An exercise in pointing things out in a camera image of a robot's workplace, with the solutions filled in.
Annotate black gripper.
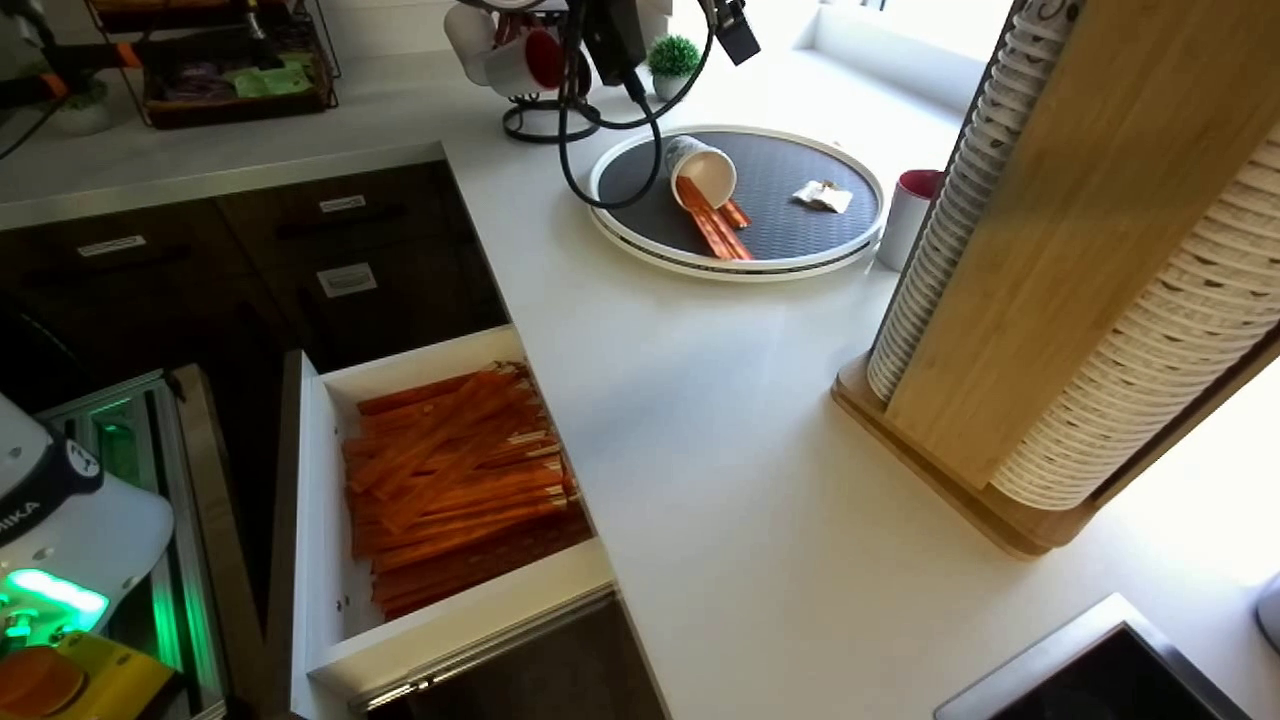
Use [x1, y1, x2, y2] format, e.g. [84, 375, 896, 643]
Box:
[572, 0, 762, 82]

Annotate small green potted plant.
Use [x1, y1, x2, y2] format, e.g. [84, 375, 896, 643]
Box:
[647, 34, 701, 99]

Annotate orange sticks in drawer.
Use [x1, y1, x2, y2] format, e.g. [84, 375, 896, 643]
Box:
[345, 358, 591, 616]

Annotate round grey white tray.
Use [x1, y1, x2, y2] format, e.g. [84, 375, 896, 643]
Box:
[589, 125, 885, 278]

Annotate orange sugar stick packet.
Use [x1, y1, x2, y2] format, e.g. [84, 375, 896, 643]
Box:
[677, 177, 747, 259]

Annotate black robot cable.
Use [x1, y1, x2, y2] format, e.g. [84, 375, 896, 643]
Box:
[551, 0, 723, 211]

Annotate patterned paper coffee cup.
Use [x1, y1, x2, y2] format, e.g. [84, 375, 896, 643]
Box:
[661, 137, 736, 209]

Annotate open white drawer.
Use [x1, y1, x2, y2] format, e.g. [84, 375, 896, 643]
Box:
[274, 323, 611, 720]

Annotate white mug red interior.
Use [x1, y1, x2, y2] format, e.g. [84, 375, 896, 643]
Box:
[876, 168, 946, 272]

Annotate wooden cup dispenser stand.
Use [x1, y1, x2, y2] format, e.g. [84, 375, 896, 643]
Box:
[838, 0, 1280, 555]

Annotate white mug on rack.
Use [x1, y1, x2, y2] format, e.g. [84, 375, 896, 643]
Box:
[445, 0, 566, 99]

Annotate wire basket with items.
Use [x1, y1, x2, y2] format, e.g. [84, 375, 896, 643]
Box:
[84, 0, 340, 128]

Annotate small white tea bag packet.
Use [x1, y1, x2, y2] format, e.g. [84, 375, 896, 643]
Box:
[793, 178, 854, 214]

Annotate black wire mug rack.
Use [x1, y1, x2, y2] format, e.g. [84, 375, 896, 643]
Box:
[501, 69, 601, 142]

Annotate black counter inset tray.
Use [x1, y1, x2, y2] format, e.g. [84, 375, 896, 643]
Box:
[934, 594, 1247, 720]

